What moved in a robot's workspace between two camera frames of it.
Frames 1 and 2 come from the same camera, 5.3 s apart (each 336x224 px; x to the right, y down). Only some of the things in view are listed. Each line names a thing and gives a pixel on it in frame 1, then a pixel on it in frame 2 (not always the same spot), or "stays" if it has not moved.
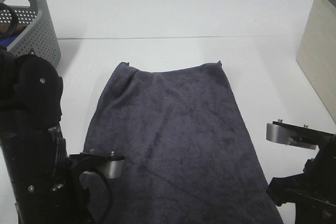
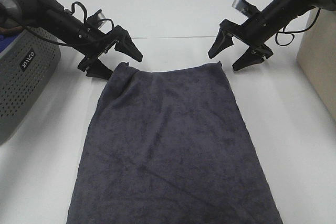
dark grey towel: [189, 157] stays
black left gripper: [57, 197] -> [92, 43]
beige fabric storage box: [316, 55] stays
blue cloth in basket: [6, 40] stays
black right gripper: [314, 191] -> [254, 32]
